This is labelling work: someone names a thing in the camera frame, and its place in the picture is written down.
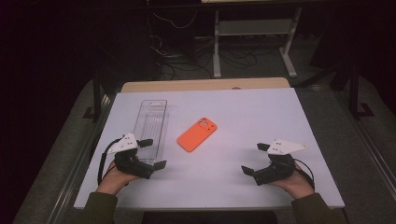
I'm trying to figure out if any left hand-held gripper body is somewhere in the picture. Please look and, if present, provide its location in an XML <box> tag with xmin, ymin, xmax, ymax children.
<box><xmin>106</xmin><ymin>133</ymin><xmax>155</xmax><ymax>180</ymax></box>

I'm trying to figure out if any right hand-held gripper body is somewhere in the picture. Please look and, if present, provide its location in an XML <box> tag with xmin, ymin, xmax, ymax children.
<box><xmin>253</xmin><ymin>138</ymin><xmax>309</xmax><ymax>187</ymax></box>

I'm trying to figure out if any clear plastic tray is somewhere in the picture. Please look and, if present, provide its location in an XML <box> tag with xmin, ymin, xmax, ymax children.
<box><xmin>134</xmin><ymin>99</ymin><xmax>169</xmax><ymax>166</ymax></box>

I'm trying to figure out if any orange phone case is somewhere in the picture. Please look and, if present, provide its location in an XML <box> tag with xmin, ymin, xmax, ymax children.
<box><xmin>177</xmin><ymin>117</ymin><xmax>218</xmax><ymax>153</ymax></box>

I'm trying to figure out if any person's right hand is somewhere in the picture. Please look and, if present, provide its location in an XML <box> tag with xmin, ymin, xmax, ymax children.
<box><xmin>269</xmin><ymin>164</ymin><xmax>316</xmax><ymax>200</ymax></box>

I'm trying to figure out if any person's left hand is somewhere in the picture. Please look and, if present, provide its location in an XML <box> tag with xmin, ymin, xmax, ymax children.
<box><xmin>96</xmin><ymin>161</ymin><xmax>141</xmax><ymax>196</ymax></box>

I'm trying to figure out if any white table board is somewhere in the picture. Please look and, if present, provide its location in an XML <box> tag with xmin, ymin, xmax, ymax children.
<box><xmin>74</xmin><ymin>87</ymin><xmax>346</xmax><ymax>210</ymax></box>

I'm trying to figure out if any black metal stand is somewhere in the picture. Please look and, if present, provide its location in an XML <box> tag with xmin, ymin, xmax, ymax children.
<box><xmin>348</xmin><ymin>62</ymin><xmax>375</xmax><ymax>119</ymax></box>
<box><xmin>82</xmin><ymin>74</ymin><xmax>104</xmax><ymax>123</ymax></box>

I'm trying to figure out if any wooden table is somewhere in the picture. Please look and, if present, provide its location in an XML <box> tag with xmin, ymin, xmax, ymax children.
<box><xmin>120</xmin><ymin>77</ymin><xmax>291</xmax><ymax>93</ymax></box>

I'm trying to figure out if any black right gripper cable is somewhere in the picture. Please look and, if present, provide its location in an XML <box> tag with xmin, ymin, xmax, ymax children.
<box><xmin>293</xmin><ymin>158</ymin><xmax>316</xmax><ymax>190</ymax></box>

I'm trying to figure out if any bundle of floor cables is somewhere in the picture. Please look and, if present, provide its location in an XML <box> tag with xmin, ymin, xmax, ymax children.
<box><xmin>148</xmin><ymin>34</ymin><xmax>260</xmax><ymax>80</ymax></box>

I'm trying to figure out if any white metal desk frame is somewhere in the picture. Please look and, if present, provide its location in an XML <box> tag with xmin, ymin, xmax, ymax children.
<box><xmin>213</xmin><ymin>7</ymin><xmax>303</xmax><ymax>78</ymax></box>

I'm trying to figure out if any white hanging cable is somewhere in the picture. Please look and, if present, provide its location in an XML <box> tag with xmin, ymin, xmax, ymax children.
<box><xmin>151</xmin><ymin>10</ymin><xmax>199</xmax><ymax>31</ymax></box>

